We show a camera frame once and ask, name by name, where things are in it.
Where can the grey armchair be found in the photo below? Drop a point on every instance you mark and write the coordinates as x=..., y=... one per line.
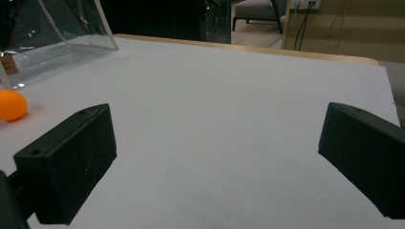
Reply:
x=254, y=9

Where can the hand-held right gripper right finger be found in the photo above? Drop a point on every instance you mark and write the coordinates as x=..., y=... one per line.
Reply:
x=366, y=156

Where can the white wall power socket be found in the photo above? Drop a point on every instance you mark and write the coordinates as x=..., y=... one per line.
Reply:
x=305, y=4

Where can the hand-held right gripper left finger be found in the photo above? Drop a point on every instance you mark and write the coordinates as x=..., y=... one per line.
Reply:
x=70, y=165

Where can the orange ping-pong ball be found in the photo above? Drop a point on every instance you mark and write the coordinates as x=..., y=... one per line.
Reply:
x=11, y=105

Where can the dark glass cabinet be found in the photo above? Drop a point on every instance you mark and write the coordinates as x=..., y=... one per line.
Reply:
x=216, y=22

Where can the clear acrylic box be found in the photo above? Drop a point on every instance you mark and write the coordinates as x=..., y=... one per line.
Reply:
x=47, y=54

